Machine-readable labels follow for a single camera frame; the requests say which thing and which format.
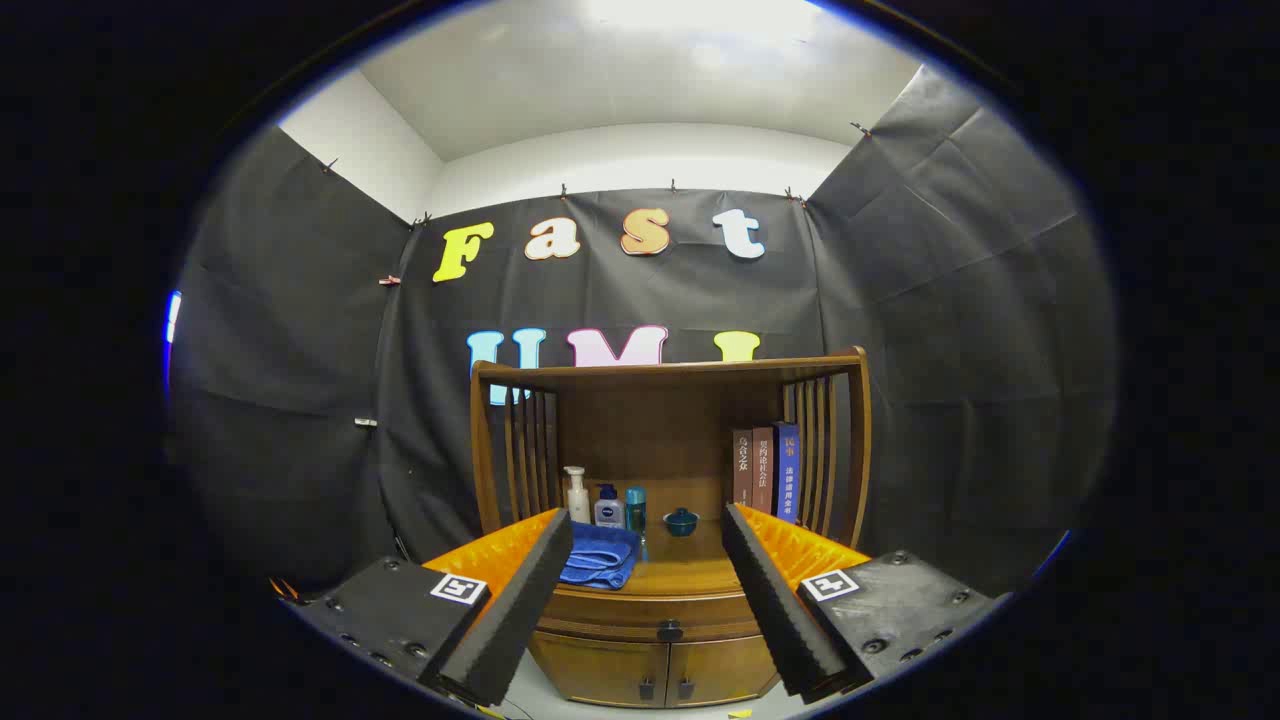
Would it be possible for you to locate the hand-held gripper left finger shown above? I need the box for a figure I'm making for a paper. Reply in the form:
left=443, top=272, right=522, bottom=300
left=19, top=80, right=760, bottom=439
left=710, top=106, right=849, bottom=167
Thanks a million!
left=283, top=507, right=576, bottom=709

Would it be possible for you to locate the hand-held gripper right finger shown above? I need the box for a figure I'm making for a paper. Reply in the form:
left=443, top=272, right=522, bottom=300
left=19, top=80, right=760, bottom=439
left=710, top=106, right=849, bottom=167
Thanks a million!
left=722, top=503, right=1004, bottom=704

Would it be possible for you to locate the wooden drawer with black knob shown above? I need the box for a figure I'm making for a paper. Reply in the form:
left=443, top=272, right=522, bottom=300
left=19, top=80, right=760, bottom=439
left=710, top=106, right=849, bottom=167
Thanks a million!
left=535, top=588, right=771, bottom=643

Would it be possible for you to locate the wooden cabinet door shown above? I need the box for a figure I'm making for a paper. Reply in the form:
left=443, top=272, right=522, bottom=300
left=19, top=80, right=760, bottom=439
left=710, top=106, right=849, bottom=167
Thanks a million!
left=668, top=635, right=781, bottom=706
left=528, top=632, right=669, bottom=709

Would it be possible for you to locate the wooden countertop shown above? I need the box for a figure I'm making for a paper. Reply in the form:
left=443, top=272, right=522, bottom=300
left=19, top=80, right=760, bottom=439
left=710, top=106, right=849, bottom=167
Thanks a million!
left=560, top=515, right=751, bottom=598

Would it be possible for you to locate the brown wooden cabinet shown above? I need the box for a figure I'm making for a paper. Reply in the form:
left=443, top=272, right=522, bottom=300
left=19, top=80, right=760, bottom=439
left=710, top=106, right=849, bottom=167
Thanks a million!
left=470, top=347, right=872, bottom=709

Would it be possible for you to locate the folded blue towel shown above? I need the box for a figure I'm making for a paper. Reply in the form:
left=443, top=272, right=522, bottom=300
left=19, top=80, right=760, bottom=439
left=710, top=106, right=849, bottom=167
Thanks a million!
left=558, top=520, right=642, bottom=591

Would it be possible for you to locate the blue book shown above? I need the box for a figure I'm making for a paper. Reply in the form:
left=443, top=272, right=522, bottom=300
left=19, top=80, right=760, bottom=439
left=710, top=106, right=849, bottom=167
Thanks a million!
left=773, top=421, right=801, bottom=523

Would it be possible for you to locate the reddish brown book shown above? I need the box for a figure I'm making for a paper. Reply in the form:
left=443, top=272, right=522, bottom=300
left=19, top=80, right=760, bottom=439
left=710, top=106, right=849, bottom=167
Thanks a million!
left=752, top=427, right=776, bottom=513

